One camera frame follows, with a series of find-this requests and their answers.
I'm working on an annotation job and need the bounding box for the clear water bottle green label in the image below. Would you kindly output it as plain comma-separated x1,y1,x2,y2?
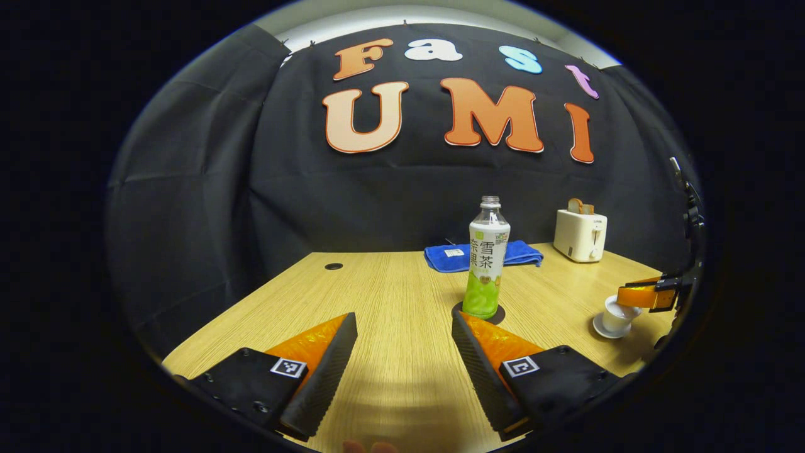
462,196,511,320

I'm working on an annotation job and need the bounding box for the white saucer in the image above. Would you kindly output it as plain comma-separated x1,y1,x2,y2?
592,313,633,340

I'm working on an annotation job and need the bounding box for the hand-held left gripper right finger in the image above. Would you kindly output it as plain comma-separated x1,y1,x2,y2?
452,310,621,443

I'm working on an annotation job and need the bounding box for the dark round coaster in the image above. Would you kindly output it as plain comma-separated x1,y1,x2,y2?
451,300,506,326

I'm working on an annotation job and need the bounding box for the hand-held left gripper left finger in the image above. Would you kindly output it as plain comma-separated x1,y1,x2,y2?
173,312,358,442

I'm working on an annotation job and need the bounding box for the cream toaster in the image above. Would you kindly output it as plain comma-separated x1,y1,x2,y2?
553,210,609,264

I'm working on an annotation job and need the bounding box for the white teacup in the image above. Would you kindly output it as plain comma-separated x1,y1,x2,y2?
602,294,636,334

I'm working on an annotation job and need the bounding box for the blue towel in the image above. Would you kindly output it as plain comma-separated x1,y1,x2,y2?
424,240,545,274

